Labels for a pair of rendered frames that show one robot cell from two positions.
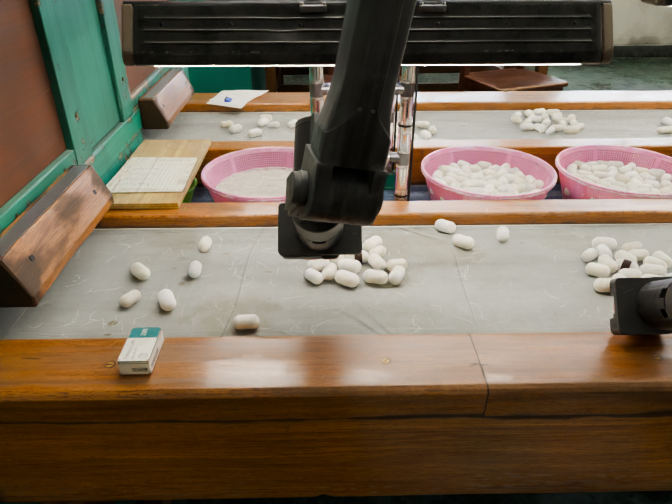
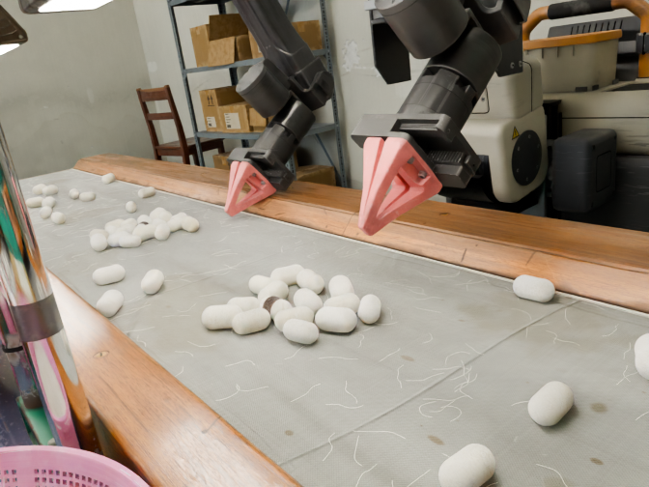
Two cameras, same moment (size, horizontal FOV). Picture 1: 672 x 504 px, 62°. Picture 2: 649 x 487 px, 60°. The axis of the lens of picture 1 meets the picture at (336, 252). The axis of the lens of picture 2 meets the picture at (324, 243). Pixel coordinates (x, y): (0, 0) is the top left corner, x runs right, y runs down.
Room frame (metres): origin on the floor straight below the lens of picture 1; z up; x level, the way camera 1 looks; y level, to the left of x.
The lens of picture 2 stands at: (0.96, 0.37, 0.96)
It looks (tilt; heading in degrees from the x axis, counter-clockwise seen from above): 18 degrees down; 235
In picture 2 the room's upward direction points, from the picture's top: 8 degrees counter-clockwise
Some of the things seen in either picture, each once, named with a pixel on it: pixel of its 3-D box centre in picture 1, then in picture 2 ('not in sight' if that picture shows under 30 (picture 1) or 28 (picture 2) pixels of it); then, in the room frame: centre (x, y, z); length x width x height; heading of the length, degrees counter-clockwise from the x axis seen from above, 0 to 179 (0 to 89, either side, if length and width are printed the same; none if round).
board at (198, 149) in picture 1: (159, 170); not in sight; (1.04, 0.35, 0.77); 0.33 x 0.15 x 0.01; 1
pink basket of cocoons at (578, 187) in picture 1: (619, 188); not in sight; (1.06, -0.59, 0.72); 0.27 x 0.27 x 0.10
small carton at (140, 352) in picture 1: (141, 350); not in sight; (0.49, 0.22, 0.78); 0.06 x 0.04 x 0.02; 1
